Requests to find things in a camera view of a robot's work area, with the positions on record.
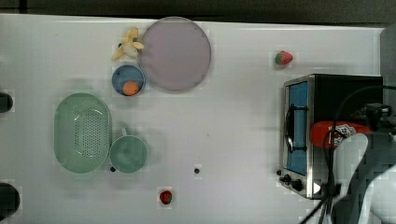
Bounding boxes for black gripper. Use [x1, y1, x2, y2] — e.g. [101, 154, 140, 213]
[359, 103, 395, 134]

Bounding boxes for red felt ketchup bottle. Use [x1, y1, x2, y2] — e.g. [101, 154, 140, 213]
[310, 121, 371, 148]

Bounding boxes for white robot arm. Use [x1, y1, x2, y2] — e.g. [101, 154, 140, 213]
[330, 104, 395, 224]

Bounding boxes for silver toaster oven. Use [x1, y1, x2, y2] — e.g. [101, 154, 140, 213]
[278, 74, 383, 200]

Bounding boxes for toy strawberry near oven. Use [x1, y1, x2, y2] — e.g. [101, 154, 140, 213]
[275, 51, 293, 65]

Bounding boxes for grey round plate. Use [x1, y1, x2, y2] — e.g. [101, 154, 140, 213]
[139, 17, 211, 91]

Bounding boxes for toy strawberry front table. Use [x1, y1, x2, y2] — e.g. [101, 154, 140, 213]
[160, 190, 173, 204]

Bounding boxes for orange toy fruit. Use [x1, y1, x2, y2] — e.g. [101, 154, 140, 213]
[122, 81, 140, 96]

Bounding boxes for green cup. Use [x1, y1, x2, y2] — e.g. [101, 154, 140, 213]
[109, 128, 149, 174]

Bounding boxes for blue small bowl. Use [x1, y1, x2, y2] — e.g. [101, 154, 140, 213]
[112, 65, 146, 96]

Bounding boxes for peeled toy banana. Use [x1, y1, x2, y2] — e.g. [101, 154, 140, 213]
[111, 27, 145, 61]

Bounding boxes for green perforated colander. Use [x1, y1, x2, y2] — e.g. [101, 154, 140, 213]
[54, 92, 111, 174]

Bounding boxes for black cable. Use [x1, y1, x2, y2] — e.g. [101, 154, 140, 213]
[298, 84, 396, 224]

